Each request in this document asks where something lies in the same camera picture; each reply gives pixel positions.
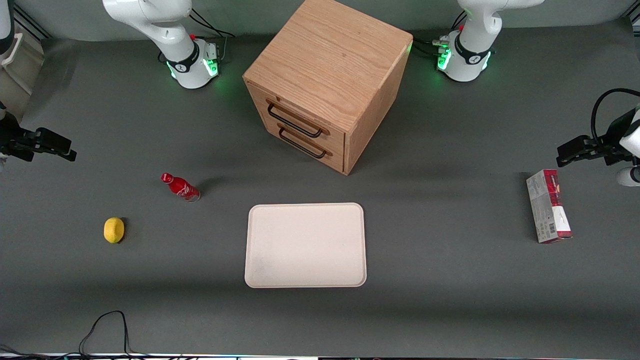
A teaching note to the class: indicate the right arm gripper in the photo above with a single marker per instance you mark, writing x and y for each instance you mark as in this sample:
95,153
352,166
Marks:
11,137

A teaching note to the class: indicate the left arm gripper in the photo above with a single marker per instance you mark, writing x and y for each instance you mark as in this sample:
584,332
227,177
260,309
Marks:
606,141

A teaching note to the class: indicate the wooden drawer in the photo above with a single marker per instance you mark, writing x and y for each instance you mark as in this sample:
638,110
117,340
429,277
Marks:
336,140
337,160

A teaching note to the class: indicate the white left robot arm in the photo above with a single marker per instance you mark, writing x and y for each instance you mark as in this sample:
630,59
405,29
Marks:
472,50

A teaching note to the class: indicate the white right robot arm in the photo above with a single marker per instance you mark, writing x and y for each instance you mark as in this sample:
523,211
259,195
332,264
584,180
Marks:
165,30

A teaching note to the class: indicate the oak wooden drawer cabinet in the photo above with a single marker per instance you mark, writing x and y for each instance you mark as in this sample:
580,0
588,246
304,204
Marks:
330,55

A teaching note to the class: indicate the grey and red carton box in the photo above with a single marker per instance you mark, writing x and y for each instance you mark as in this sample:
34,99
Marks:
547,210

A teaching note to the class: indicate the beige plastic bin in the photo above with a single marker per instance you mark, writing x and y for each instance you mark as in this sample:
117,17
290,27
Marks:
20,75

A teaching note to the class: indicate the yellow lemon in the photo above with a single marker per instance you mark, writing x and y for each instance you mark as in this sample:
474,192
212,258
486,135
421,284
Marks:
114,230

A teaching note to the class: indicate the red cola bottle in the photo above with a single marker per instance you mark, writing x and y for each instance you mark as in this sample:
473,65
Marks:
180,187

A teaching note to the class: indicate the beige rectangular tray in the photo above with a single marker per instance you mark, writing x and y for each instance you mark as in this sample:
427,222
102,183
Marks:
305,245

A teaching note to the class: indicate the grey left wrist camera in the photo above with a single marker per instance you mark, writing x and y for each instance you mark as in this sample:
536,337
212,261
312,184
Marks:
625,177

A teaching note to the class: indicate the aluminium frame rail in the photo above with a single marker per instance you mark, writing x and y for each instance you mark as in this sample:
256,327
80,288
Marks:
634,20
32,22

